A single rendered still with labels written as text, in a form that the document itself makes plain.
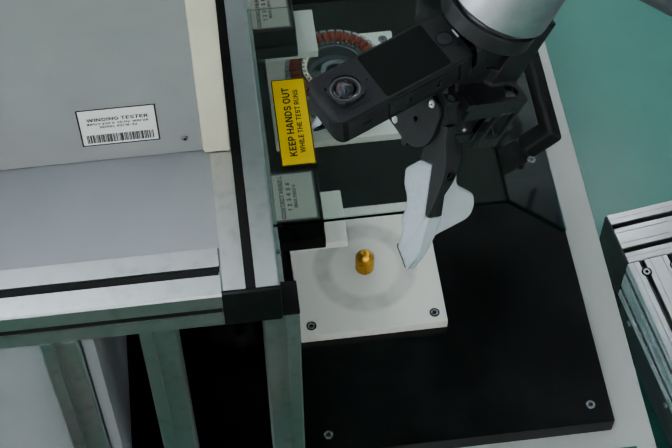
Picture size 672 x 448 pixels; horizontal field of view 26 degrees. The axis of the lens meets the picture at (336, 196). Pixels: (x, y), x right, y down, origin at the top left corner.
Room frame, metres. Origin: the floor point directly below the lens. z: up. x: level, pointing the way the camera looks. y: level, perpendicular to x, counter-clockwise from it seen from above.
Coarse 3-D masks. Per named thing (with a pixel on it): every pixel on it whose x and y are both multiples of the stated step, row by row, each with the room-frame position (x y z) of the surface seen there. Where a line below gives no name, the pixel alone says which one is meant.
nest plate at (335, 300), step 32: (352, 224) 0.86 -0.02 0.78; (384, 224) 0.86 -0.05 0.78; (320, 256) 0.82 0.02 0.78; (352, 256) 0.82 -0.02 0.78; (384, 256) 0.82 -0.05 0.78; (320, 288) 0.78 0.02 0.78; (352, 288) 0.78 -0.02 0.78; (384, 288) 0.78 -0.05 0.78; (416, 288) 0.78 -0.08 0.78; (320, 320) 0.74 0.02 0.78; (352, 320) 0.74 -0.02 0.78; (384, 320) 0.74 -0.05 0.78; (416, 320) 0.74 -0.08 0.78
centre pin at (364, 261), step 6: (360, 252) 0.81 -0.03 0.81; (366, 252) 0.81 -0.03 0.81; (372, 252) 0.81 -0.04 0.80; (360, 258) 0.80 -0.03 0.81; (366, 258) 0.80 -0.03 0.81; (372, 258) 0.80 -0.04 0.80; (360, 264) 0.80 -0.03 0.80; (366, 264) 0.80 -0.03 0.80; (372, 264) 0.80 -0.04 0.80; (360, 270) 0.80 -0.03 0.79; (366, 270) 0.80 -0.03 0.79; (372, 270) 0.80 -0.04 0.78
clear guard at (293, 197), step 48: (384, 0) 0.92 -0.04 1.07; (432, 0) 0.92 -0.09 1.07; (288, 48) 0.86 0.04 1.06; (336, 48) 0.86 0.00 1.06; (528, 96) 0.85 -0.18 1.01; (336, 144) 0.75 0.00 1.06; (384, 144) 0.75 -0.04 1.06; (288, 192) 0.70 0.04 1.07; (336, 192) 0.70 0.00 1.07; (384, 192) 0.70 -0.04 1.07; (480, 192) 0.70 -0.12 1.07; (528, 192) 0.72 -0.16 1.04
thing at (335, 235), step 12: (288, 228) 0.76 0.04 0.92; (300, 228) 0.77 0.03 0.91; (312, 228) 0.77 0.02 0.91; (324, 228) 0.78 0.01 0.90; (336, 228) 0.79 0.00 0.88; (288, 240) 0.76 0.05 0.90; (300, 240) 0.76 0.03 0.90; (312, 240) 0.76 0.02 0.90; (324, 240) 0.77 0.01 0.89; (336, 240) 0.77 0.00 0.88
